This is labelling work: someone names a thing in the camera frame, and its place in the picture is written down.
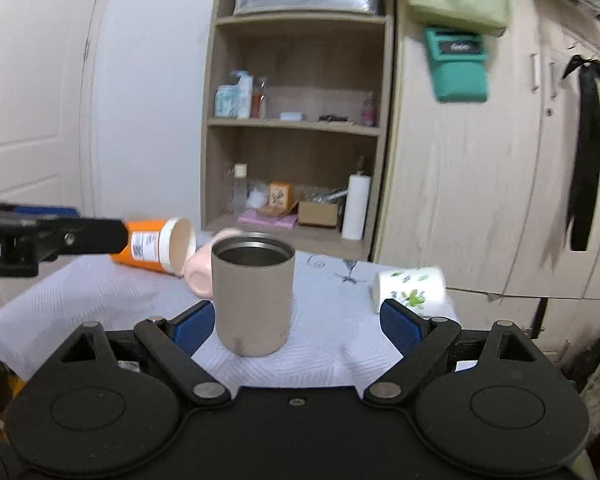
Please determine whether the orange bottle white cap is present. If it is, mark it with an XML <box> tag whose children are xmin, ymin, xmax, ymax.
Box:
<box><xmin>109</xmin><ymin>216</ymin><xmax>197</xmax><ymax>277</ymax></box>

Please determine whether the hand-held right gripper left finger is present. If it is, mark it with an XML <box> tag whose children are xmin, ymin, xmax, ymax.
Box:
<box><xmin>59</xmin><ymin>301</ymin><xmax>232</xmax><ymax>407</ymax></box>

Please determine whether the pink cup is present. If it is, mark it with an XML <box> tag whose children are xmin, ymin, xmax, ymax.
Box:
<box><xmin>183</xmin><ymin>228</ymin><xmax>246</xmax><ymax>297</ymax></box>

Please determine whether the open cardboard box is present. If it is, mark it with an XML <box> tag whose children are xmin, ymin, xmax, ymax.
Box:
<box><xmin>297</xmin><ymin>199</ymin><xmax>344</xmax><ymax>229</ymax></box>

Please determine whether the white door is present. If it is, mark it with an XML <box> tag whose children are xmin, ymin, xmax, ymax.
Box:
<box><xmin>0</xmin><ymin>0</ymin><xmax>112</xmax><ymax>306</ymax></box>

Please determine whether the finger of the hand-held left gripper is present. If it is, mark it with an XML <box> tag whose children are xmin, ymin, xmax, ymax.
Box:
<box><xmin>0</xmin><ymin>200</ymin><xmax>81</xmax><ymax>221</ymax></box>
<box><xmin>32</xmin><ymin>216</ymin><xmax>130</xmax><ymax>264</ymax></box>

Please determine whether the teal fabric bag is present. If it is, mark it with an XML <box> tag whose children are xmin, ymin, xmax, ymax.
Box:
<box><xmin>423</xmin><ymin>26</ymin><xmax>490</xmax><ymax>104</ymax></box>

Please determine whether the white cup with green print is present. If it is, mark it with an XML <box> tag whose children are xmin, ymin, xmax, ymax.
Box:
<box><xmin>372</xmin><ymin>266</ymin><xmax>449</xmax><ymax>319</ymax></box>

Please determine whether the wooden shelf unit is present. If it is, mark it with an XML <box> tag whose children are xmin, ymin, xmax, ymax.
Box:
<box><xmin>199</xmin><ymin>0</ymin><xmax>397</xmax><ymax>262</ymax></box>

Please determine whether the small pink bottle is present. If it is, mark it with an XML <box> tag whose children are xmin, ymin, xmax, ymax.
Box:
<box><xmin>361</xmin><ymin>91</ymin><xmax>378</xmax><ymax>127</ymax></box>

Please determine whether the light blue wipes pack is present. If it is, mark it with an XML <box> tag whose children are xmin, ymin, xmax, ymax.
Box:
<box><xmin>214</xmin><ymin>84</ymin><xmax>239</xmax><ymax>117</ymax></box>

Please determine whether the clear bottle with beige cap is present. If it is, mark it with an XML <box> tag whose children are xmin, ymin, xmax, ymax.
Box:
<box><xmin>231</xmin><ymin>163</ymin><xmax>249</xmax><ymax>214</ymax></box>

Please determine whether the grey metal cup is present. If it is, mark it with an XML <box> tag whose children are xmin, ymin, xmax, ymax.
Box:
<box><xmin>211</xmin><ymin>232</ymin><xmax>296</xmax><ymax>358</ymax></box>

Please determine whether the black hanging ribbon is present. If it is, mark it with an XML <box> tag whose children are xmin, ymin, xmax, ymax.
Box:
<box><xmin>561</xmin><ymin>54</ymin><xmax>600</xmax><ymax>252</ymax></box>

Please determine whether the red bottle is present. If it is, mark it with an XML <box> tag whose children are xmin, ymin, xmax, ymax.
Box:
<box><xmin>251</xmin><ymin>77</ymin><xmax>269</xmax><ymax>119</ymax></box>

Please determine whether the beige wooden wardrobe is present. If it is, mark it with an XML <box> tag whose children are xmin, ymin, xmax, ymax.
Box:
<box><xmin>372</xmin><ymin>0</ymin><xmax>600</xmax><ymax>302</ymax></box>

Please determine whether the pink flat pad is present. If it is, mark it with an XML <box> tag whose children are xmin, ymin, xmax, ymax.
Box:
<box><xmin>236</xmin><ymin>208</ymin><xmax>299</xmax><ymax>229</ymax></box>

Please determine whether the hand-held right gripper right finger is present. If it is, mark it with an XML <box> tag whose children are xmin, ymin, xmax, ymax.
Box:
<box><xmin>363</xmin><ymin>298</ymin><xmax>537</xmax><ymax>407</ymax></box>

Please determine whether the white textured table cloth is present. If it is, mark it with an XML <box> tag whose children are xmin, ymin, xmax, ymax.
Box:
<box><xmin>0</xmin><ymin>232</ymin><xmax>462</xmax><ymax>392</ymax></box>

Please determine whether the small orange box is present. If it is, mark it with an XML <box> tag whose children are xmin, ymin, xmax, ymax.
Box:
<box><xmin>268</xmin><ymin>181</ymin><xmax>296</xmax><ymax>207</ymax></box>

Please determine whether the white paper towel roll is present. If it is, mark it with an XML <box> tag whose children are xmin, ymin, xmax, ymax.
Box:
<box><xmin>340</xmin><ymin>173</ymin><xmax>372</xmax><ymax>241</ymax></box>

